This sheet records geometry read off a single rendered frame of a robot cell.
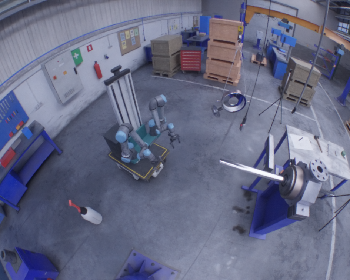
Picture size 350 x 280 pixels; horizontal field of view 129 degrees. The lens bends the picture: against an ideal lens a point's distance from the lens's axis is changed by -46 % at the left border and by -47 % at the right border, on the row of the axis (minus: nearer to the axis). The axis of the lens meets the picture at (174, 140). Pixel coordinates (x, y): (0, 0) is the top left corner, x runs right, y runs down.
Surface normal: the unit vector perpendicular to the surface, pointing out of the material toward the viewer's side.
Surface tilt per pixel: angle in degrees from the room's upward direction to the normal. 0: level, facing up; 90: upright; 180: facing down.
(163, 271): 0
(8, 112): 90
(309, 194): 45
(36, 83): 90
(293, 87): 90
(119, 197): 0
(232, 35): 90
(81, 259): 0
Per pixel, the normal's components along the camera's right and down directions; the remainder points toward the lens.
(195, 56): -0.10, 0.75
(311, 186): -0.32, 0.03
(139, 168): -0.04, -0.66
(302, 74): -0.31, 0.72
